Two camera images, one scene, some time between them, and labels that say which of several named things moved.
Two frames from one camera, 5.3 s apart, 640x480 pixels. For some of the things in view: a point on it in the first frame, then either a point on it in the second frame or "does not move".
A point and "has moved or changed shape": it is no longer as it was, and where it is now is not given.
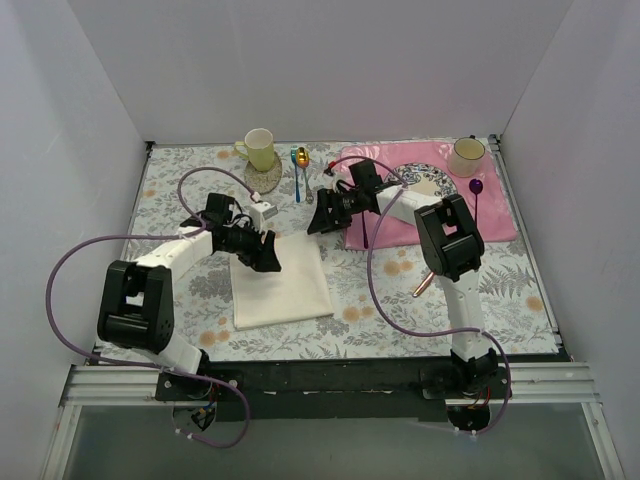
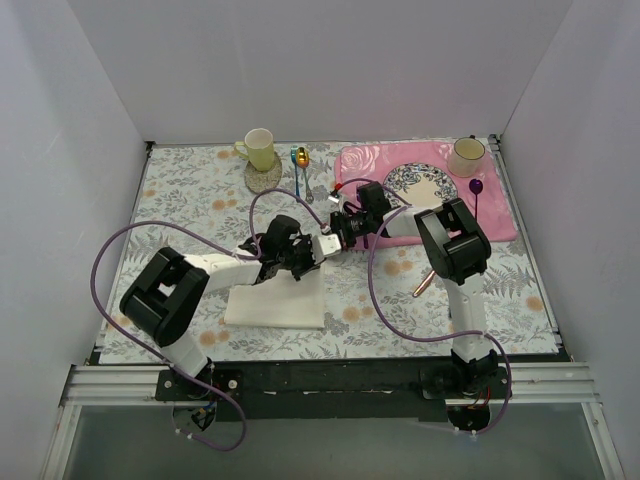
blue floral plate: (423, 177) does not move
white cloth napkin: (299, 292) has moved or changed shape
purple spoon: (476, 186) does not move
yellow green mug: (258, 146) does not move
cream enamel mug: (465, 156) does not move
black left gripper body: (263, 248) → (302, 257)
